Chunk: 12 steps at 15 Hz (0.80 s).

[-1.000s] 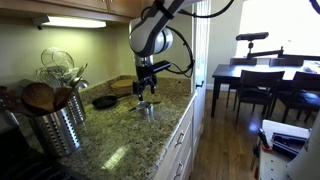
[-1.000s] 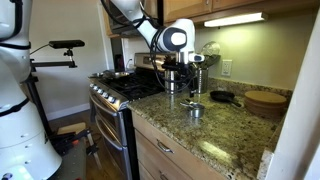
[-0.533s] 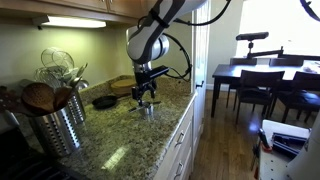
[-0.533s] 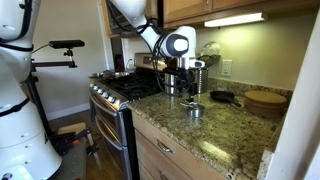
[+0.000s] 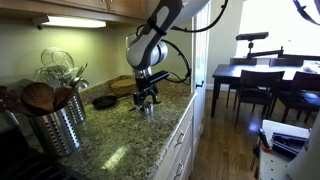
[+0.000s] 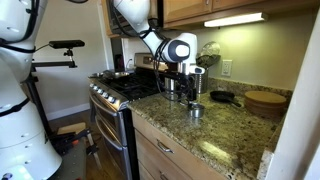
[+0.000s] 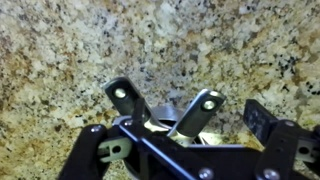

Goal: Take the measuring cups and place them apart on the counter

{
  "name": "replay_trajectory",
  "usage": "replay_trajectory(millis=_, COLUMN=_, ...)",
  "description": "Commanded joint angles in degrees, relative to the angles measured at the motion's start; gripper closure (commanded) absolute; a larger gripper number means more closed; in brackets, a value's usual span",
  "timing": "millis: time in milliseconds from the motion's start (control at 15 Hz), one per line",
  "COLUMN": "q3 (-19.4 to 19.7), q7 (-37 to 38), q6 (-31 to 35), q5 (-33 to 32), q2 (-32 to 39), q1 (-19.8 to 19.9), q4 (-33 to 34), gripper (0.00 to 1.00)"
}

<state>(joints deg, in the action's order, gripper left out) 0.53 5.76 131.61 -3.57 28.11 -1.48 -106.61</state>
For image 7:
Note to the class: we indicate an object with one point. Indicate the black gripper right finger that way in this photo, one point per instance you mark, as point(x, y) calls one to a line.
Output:
point(276, 150)

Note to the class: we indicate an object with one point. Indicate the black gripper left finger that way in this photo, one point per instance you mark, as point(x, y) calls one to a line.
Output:
point(83, 153)

